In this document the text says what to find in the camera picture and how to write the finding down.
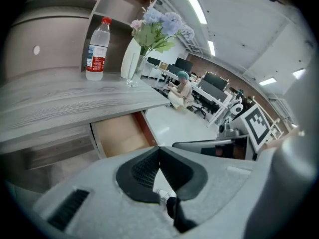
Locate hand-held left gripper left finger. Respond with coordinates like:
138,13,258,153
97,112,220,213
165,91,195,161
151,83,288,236
33,145,180,239

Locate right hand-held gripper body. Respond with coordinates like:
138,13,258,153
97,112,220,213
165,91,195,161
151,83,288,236
217,103,273,160

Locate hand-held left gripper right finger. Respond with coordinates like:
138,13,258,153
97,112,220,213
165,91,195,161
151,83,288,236
159,145,259,239

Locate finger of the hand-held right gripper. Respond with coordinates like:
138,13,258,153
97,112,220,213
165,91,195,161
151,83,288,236
172,138,234,152

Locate white-fronted desk drawer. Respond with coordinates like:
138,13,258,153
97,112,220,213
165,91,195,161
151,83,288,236
89,110,160,159

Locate person's right forearm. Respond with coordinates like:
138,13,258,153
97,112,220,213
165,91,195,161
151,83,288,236
264,127,300,150

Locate grey wooden desk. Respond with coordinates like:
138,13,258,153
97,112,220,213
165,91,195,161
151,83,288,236
0,68,172,184

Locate white shelf cabinet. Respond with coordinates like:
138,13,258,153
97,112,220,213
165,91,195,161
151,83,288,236
3,0,160,81

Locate white rounded machine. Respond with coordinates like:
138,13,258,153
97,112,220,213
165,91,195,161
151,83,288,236
223,93,246,124

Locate black office chair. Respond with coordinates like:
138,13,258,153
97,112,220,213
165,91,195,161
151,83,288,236
187,94,218,120

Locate person's black trousers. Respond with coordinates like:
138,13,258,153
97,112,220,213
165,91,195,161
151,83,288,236
165,196,198,234

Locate white long office table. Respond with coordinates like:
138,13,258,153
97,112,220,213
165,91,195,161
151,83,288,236
144,61,234,129

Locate square ceiling light panel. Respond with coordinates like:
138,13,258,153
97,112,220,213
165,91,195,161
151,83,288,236
258,76,277,86
292,68,307,81

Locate person's white left shoe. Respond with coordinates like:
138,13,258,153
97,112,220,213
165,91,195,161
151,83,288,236
155,188,176,205

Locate row of black monitors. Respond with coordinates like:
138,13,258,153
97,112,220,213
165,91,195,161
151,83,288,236
146,56,230,104

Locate long ceiling light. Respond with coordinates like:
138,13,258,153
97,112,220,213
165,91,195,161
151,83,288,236
207,40,216,57
179,0,208,25

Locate clear glass vase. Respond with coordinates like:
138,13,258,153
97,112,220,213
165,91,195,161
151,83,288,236
126,53,148,88

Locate white ceramic vase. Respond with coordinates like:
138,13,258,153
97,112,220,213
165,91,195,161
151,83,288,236
121,37,143,79

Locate blue and pink flower bouquet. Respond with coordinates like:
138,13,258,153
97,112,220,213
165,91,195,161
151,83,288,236
130,0,195,57

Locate clear red-capped water bottle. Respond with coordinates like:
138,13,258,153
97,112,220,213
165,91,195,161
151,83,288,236
86,16,112,81

